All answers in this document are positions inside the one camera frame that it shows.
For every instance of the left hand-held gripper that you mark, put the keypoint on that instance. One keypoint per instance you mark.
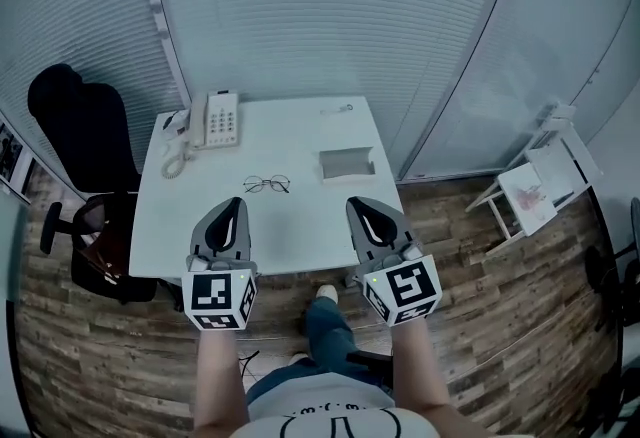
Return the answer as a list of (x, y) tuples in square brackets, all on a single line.
[(212, 293)]

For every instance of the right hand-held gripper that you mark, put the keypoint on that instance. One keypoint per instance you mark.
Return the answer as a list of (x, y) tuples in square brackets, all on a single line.
[(405, 286)]

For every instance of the thin-rimmed eyeglasses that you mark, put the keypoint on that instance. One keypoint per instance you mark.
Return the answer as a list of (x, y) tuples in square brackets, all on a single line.
[(266, 184)]

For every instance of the white glasses case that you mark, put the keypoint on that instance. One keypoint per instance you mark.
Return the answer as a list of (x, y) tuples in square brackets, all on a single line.
[(346, 166)]

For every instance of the person's left forearm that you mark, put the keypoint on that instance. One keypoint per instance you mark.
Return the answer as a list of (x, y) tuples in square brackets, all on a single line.
[(220, 376)]

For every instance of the person's right forearm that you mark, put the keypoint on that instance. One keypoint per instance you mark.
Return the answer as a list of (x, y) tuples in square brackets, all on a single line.
[(420, 371)]

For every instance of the person's white shoe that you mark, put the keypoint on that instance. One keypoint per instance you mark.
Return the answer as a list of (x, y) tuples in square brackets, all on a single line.
[(298, 358), (326, 292)]

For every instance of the white desk telephone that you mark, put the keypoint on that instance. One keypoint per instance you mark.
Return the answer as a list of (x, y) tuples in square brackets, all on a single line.
[(220, 121)]

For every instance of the person's blue jeans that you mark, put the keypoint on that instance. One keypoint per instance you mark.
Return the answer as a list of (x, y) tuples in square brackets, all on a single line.
[(325, 336)]

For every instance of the small black and white gadget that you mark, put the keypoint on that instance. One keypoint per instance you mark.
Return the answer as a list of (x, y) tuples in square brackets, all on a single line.
[(172, 118)]

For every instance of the white wooden chair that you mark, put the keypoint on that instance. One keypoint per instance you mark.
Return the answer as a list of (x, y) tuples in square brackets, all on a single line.
[(532, 196)]

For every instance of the black office chair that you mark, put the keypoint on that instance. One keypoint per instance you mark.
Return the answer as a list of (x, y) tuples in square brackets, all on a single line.
[(80, 136)]

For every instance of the person's white shirt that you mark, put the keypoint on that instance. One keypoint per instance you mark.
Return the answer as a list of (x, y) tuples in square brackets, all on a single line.
[(325, 416)]

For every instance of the framed photo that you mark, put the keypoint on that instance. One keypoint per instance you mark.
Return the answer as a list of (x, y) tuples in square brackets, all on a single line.
[(9, 153), (34, 181)]

